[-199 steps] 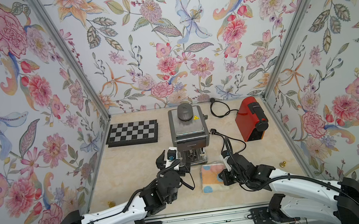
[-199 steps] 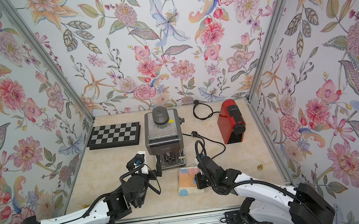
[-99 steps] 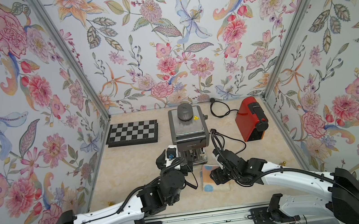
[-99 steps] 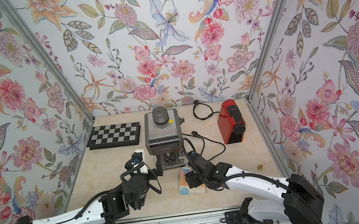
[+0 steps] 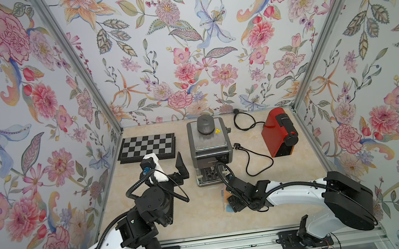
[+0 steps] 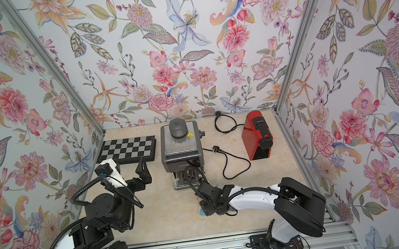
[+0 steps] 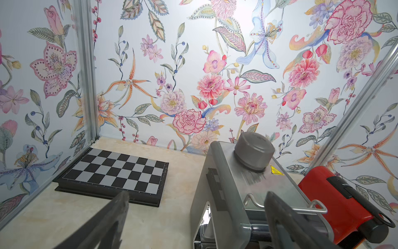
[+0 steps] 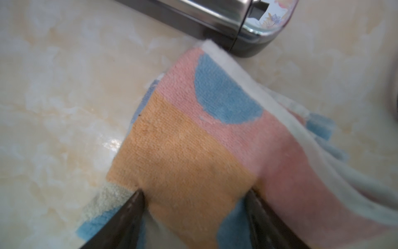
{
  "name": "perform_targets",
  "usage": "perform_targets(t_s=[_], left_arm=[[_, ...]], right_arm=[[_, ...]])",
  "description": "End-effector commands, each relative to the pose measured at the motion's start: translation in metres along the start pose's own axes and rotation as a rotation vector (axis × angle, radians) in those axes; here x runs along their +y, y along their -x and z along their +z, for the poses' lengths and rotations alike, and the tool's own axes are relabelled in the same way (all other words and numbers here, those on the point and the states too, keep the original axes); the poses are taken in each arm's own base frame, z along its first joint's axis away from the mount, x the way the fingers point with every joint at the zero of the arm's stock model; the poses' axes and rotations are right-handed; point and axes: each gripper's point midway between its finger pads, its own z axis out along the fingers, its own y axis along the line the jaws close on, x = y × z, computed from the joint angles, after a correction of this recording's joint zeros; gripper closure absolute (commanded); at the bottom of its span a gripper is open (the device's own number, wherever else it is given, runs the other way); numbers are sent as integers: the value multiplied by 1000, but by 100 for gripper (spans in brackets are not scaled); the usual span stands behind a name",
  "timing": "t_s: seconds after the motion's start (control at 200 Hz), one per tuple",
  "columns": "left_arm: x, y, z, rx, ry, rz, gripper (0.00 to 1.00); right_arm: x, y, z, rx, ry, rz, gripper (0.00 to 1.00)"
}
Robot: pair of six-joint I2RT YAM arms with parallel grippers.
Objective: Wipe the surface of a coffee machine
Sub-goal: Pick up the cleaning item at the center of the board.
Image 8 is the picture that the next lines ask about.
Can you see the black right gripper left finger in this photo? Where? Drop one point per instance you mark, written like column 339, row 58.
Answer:
column 123, row 229

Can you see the grey steel coffee machine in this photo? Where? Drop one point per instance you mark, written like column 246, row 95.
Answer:
column 241, row 27

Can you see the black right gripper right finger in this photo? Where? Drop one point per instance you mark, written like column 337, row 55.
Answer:
column 267, row 230

